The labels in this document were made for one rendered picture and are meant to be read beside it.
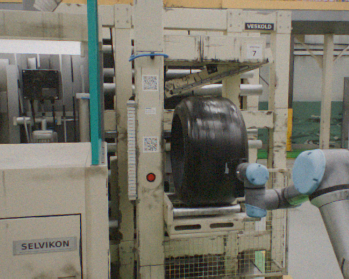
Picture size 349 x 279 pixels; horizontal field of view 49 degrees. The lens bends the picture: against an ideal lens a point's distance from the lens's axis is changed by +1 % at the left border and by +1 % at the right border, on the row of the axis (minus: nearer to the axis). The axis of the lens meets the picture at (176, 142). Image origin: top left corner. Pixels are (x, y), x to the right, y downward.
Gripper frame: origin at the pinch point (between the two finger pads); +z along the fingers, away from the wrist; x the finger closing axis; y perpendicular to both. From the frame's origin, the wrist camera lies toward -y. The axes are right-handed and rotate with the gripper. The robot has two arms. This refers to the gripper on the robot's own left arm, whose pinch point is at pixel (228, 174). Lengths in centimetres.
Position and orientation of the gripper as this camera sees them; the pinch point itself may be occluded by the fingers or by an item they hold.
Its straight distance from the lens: 169.9
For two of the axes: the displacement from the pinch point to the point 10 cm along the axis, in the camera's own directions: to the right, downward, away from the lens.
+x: -9.8, 0.2, -1.8
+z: -1.8, 0.2, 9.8
